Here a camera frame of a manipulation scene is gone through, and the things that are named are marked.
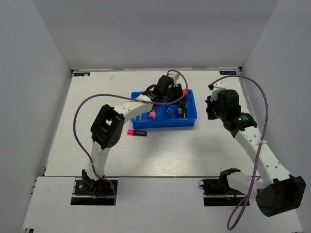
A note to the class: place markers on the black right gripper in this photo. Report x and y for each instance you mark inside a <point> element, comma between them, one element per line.
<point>210,104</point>

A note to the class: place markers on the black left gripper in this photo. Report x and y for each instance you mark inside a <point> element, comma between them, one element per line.
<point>179,91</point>

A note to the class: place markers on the clear spray bottle blue cap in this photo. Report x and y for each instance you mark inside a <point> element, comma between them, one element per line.
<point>171,112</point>

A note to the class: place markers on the green cap black highlighter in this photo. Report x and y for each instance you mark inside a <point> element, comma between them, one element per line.
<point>184,110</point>

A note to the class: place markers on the pink marker set tube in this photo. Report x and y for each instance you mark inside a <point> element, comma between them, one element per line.
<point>152,114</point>

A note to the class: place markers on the pink cap black highlighter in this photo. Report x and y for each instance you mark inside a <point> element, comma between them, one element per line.
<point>136,133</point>

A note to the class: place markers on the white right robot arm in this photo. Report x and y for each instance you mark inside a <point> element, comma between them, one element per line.
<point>278,190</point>

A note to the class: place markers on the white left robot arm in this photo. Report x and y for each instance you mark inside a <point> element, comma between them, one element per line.
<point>108,125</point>

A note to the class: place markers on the blue plastic divided bin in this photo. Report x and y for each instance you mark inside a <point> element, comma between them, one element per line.
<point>164,120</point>

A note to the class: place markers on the right corner table label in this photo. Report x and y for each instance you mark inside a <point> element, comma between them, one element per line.
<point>227,72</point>

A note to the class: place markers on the corner table label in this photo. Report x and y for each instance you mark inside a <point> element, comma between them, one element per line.
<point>81,74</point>
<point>227,72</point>

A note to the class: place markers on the left corner table label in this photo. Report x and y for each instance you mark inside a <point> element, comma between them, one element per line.
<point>81,74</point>

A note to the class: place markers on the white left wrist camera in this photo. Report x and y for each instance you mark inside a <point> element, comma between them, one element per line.
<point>174,75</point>

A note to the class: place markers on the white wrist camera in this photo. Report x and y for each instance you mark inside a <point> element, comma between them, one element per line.
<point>216,88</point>
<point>174,75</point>

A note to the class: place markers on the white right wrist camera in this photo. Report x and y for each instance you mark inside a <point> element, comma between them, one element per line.
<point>216,88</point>

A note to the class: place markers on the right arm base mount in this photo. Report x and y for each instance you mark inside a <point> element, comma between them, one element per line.
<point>215,196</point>

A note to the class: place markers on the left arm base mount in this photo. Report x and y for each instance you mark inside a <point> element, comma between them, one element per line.
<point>82,194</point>

